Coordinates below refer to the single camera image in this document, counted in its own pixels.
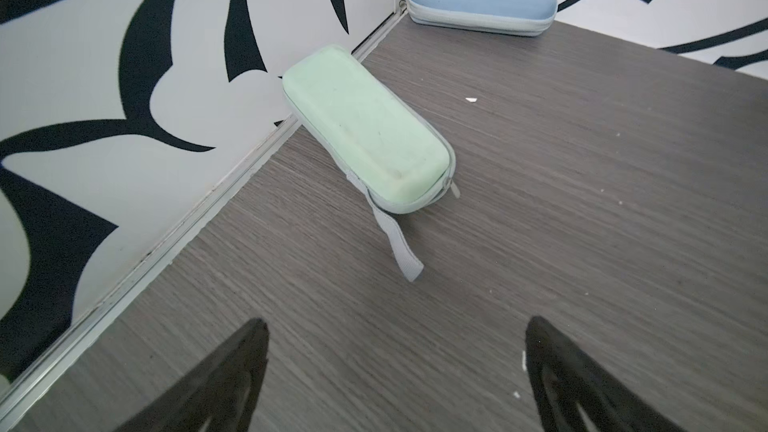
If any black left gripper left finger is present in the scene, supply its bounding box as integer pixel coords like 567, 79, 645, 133
117, 319, 270, 431

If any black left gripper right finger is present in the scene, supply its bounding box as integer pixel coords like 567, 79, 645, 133
525, 316, 681, 431

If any green glasses case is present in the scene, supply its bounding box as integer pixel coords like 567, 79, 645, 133
282, 45, 460, 281

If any blue glasses case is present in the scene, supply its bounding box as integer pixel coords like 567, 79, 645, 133
406, 0, 558, 37

